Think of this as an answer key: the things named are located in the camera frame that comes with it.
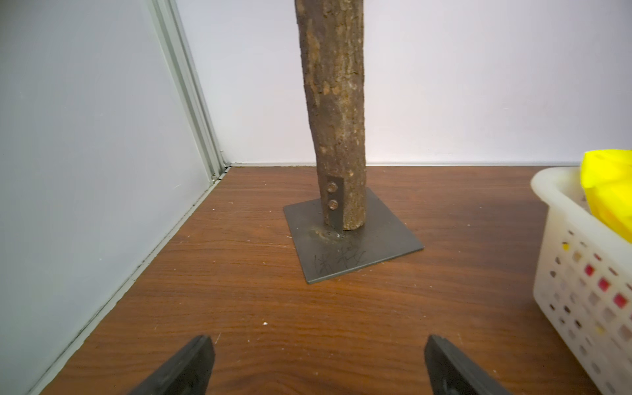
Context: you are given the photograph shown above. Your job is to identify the dark square tree base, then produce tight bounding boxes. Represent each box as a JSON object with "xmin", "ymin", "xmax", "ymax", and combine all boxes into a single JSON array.
[{"xmin": 283, "ymin": 189, "xmax": 424, "ymax": 284}]

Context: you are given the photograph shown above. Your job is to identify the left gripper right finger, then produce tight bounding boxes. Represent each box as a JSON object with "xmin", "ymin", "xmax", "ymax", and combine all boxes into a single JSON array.
[{"xmin": 424, "ymin": 334, "xmax": 511, "ymax": 395}]

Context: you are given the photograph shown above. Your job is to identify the white plastic perforated basket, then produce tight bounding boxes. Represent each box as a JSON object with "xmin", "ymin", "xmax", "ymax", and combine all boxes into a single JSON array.
[{"xmin": 531, "ymin": 167, "xmax": 631, "ymax": 394}]

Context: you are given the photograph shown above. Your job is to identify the pink cherry blossom tree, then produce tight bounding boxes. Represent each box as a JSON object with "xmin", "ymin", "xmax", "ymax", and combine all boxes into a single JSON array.
[{"xmin": 295, "ymin": 1, "xmax": 366, "ymax": 231}]

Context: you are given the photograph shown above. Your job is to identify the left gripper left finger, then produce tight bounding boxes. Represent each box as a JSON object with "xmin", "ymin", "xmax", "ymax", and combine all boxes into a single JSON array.
[{"xmin": 128, "ymin": 335, "xmax": 215, "ymax": 395}]

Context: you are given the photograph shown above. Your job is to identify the yellow duck face raincoat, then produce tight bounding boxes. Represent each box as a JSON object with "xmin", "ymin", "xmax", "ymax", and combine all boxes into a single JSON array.
[{"xmin": 580, "ymin": 149, "xmax": 631, "ymax": 243}]

